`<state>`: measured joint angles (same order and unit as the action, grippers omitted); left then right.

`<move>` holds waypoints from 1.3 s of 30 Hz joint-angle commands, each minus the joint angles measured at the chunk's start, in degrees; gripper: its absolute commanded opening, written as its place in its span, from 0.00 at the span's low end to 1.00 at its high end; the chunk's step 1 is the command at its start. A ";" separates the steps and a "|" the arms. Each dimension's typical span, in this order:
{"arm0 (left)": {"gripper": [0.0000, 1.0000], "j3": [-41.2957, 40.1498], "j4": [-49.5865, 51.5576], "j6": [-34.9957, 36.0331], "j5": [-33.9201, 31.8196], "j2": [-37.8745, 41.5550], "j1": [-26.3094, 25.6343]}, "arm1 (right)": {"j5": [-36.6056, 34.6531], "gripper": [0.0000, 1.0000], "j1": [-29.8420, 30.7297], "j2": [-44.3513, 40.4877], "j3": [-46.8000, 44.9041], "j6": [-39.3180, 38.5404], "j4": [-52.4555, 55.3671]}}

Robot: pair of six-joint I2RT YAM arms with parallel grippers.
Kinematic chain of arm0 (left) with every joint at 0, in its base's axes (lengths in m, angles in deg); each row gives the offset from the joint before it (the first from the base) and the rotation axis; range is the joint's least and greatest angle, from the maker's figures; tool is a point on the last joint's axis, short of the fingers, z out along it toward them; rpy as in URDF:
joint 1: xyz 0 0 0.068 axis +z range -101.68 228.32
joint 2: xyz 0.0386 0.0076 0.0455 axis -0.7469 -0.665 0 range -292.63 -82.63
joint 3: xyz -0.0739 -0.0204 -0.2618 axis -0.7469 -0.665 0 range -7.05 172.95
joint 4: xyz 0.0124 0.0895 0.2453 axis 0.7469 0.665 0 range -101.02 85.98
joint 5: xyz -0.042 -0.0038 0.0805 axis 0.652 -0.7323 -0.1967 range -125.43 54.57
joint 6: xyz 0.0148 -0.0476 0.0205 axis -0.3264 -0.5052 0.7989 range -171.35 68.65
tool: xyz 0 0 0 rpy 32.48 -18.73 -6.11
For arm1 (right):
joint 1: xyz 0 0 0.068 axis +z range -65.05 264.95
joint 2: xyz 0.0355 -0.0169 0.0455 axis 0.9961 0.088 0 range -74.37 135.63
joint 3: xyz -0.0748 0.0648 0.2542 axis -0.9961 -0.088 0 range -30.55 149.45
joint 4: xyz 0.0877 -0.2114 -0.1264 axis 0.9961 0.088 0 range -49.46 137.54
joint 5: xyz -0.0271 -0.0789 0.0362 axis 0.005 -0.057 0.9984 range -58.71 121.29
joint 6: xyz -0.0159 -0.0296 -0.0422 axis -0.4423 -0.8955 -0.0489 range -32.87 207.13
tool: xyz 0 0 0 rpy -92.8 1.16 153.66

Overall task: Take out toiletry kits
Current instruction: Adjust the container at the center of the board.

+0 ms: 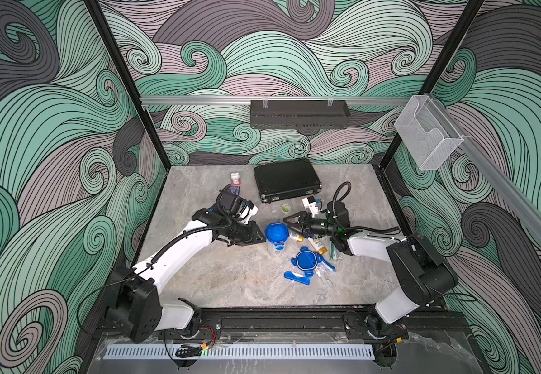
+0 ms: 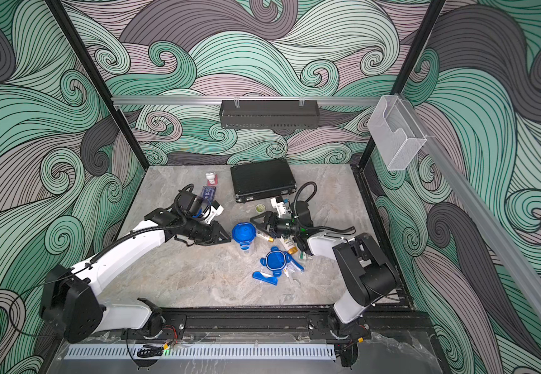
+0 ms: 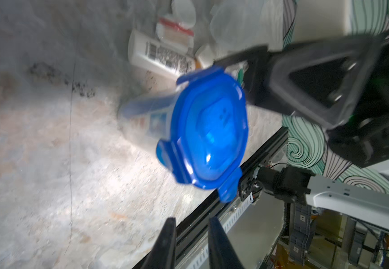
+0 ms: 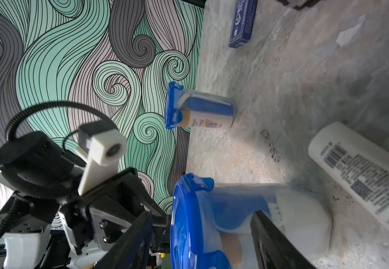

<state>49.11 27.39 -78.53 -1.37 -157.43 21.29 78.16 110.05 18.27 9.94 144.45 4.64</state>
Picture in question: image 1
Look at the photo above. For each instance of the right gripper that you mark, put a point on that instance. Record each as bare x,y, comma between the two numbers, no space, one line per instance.
302,221

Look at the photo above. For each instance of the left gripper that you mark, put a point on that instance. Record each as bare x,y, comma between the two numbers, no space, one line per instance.
249,238

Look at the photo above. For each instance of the blue-lid container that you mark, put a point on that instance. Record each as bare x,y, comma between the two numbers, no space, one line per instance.
277,235

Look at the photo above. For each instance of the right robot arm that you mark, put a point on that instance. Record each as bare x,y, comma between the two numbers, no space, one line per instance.
423,274

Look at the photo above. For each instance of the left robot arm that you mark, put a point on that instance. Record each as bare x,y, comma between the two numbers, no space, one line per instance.
133,299

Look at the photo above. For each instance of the yellow shampoo bottle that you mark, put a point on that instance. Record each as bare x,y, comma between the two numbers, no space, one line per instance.
318,246

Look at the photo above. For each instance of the green toothbrush in wrapper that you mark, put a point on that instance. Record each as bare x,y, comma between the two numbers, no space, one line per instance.
334,252

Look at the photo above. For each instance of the toothpaste and brush packet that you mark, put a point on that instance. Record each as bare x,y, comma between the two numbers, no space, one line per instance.
324,269

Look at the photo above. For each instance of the black hard case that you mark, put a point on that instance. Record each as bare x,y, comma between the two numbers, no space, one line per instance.
286,180

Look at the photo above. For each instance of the small pink-capped bottle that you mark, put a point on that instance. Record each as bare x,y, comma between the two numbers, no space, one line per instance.
235,179

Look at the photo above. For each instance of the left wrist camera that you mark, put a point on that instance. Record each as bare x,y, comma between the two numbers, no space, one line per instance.
236,207

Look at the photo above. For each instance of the black wall shelf tray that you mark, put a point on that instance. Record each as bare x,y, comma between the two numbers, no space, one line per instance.
306,116

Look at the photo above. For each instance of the white slotted cable duct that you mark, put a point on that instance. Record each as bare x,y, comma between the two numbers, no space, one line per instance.
354,352

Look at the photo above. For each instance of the clear acrylic wall holder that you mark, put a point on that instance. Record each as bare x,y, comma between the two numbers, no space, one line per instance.
428,131

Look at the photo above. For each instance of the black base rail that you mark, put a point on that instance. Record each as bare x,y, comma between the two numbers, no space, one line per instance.
356,321

